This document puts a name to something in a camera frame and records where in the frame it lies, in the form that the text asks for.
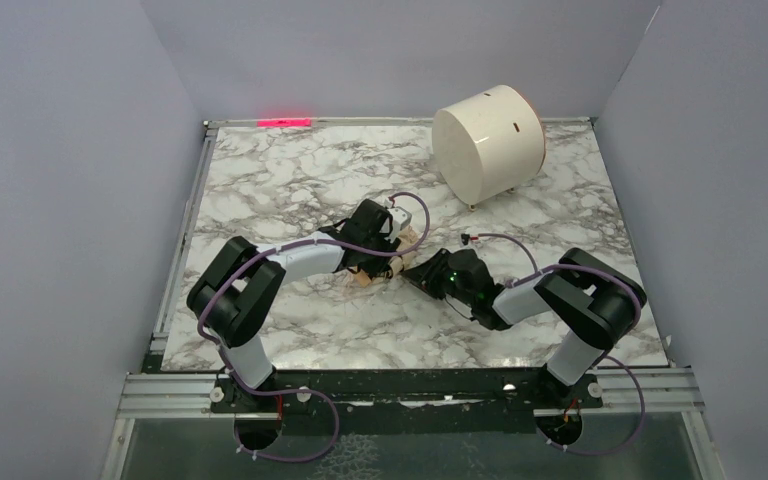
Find beige folding umbrella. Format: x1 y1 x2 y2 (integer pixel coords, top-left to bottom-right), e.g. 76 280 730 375
350 225 422 289

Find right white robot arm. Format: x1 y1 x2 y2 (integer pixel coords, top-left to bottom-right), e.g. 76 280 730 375
403 248 647 389

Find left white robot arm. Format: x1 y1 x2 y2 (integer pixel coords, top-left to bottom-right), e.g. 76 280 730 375
186 200 412 390

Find cream cylindrical umbrella stand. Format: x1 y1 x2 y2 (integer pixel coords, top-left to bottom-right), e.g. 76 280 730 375
431 85 547 207

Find pink tape strip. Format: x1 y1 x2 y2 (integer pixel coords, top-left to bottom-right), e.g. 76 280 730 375
256 117 313 128

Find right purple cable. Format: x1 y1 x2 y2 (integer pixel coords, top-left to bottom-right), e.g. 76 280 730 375
466 231 647 458

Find purple cable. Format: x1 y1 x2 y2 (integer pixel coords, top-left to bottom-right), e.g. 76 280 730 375
196 192 432 464
466 231 647 458

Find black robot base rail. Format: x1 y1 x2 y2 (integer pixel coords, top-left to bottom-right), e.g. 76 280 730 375
209 367 603 445

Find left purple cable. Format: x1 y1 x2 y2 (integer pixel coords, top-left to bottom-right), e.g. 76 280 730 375
196 192 432 464

